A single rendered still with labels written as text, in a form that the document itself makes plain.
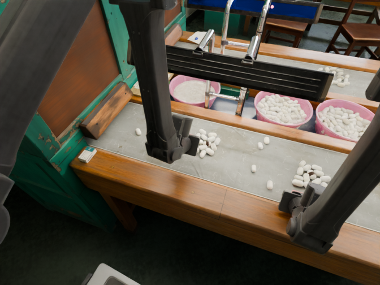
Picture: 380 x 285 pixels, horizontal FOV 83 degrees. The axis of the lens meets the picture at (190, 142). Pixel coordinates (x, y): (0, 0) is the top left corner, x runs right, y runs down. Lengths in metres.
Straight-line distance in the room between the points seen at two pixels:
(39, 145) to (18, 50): 0.57
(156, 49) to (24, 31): 0.21
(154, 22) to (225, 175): 0.58
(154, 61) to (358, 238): 0.75
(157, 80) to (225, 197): 0.47
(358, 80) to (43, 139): 1.52
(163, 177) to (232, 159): 0.28
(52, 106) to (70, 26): 0.56
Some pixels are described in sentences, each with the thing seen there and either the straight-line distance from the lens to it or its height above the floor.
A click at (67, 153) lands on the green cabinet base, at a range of 0.91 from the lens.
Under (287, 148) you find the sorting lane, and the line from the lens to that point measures 0.97.
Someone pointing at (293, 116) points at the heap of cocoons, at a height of 0.74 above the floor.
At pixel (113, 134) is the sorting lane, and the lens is 0.99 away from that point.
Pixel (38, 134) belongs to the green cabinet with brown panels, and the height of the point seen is 0.95.
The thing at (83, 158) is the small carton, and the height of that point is 0.78.
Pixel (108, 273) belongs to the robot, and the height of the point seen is 1.04.
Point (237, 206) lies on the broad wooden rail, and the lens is 0.74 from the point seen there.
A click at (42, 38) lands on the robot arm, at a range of 0.28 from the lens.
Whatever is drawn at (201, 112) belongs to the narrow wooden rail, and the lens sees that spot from 0.99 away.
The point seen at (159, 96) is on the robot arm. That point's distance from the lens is 0.45.
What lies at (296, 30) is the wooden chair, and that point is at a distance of 2.78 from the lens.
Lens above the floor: 1.43
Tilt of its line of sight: 50 degrees down
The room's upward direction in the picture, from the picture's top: straight up
